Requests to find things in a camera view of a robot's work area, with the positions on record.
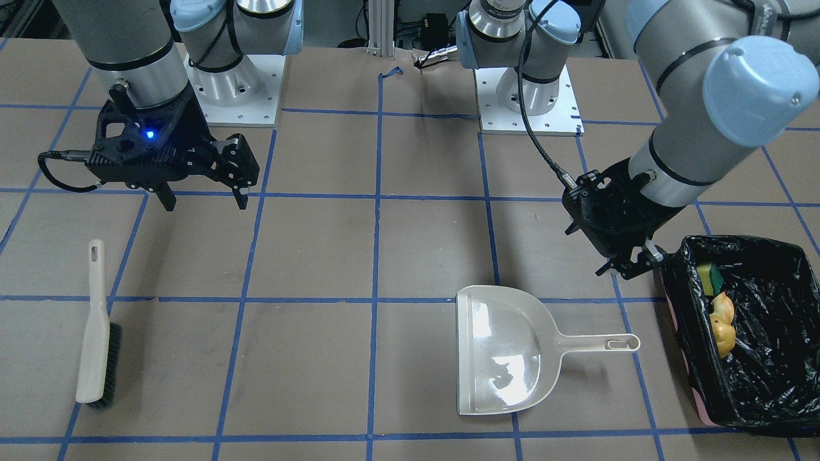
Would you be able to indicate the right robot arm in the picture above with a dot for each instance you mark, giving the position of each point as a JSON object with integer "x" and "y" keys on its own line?
{"x": 172, "y": 69}

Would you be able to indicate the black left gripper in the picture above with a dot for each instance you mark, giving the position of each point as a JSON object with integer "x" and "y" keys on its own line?
{"x": 636, "y": 216}

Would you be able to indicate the yellow sponge wedge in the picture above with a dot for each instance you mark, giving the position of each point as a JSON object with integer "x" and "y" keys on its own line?
{"x": 711, "y": 278}

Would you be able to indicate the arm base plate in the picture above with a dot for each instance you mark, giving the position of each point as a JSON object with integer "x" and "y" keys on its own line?
{"x": 552, "y": 108}
{"x": 246, "y": 95}

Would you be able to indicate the beige plastic dustpan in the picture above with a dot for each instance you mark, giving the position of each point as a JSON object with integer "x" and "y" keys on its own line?
{"x": 510, "y": 350}

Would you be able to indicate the black lined trash bin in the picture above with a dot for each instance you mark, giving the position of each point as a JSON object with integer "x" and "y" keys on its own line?
{"x": 769, "y": 383}

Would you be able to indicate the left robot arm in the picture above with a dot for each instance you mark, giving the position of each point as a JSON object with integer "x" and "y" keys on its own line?
{"x": 732, "y": 75}

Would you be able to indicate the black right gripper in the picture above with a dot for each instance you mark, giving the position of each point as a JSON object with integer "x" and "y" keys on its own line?
{"x": 194, "y": 130}

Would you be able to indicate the aluminium frame post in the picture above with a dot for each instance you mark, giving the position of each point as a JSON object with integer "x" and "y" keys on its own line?
{"x": 381, "y": 19}

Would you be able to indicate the white hand brush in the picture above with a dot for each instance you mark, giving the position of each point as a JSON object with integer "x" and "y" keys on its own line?
{"x": 99, "y": 352}

